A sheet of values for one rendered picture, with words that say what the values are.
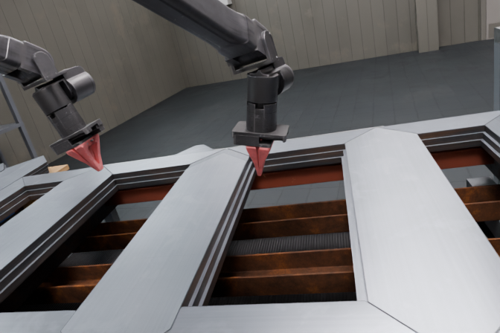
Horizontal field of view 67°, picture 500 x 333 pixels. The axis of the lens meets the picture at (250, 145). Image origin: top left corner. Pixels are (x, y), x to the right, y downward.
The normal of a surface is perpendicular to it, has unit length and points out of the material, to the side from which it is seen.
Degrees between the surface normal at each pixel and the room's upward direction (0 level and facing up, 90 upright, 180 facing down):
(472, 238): 0
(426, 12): 90
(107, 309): 0
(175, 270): 0
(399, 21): 90
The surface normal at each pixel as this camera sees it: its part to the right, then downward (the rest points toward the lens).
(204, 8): 0.86, -0.12
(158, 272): -0.21, -0.92
